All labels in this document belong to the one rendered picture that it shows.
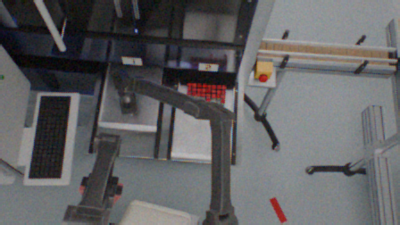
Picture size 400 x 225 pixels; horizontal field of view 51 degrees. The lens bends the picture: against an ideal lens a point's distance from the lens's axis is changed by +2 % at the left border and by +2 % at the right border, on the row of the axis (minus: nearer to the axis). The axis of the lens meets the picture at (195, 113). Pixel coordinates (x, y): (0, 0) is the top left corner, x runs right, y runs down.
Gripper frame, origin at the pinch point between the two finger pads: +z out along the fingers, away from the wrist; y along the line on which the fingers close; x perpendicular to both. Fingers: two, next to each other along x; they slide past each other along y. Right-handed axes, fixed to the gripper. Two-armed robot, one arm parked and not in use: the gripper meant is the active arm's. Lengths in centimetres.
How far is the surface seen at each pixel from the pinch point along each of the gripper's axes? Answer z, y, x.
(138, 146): 6.4, -15.2, -1.3
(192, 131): 5.9, -12.2, -26.0
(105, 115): 5.9, 2.1, 11.5
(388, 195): 39, -50, -121
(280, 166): 94, -14, -87
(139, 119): 5.9, -2.2, -3.4
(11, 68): -10, 23, 46
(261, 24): -44, 7, -53
